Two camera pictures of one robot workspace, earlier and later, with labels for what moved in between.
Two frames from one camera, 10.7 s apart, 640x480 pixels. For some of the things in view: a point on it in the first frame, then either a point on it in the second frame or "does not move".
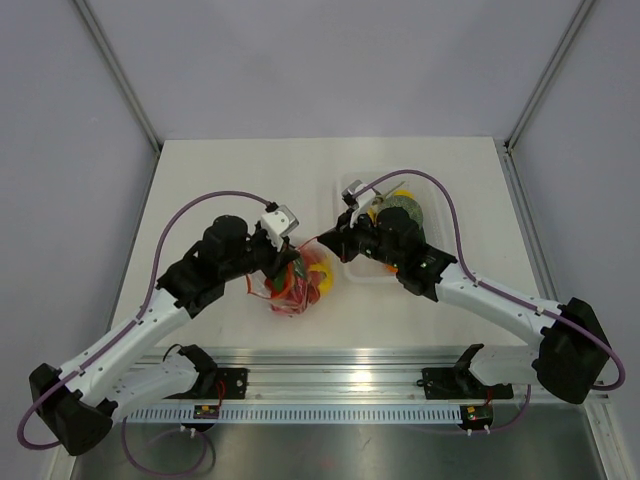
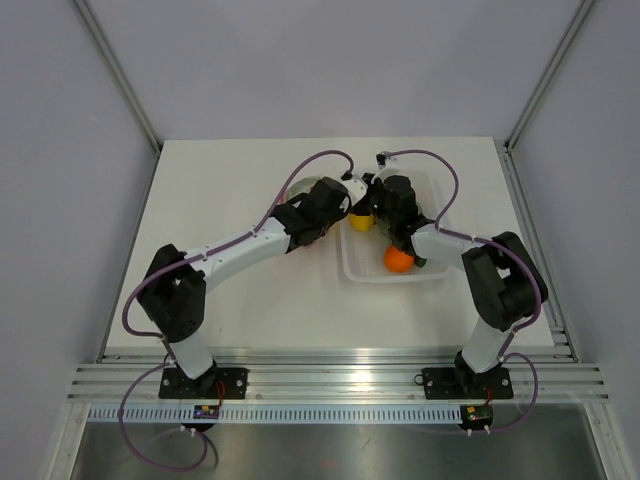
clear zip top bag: (298, 287) -> (302, 185)
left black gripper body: (259, 254) -> (328, 221)
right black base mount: (460, 382) does not move
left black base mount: (212, 382) does not move
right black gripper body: (366, 238) -> (381, 211)
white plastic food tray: (424, 187) does not move
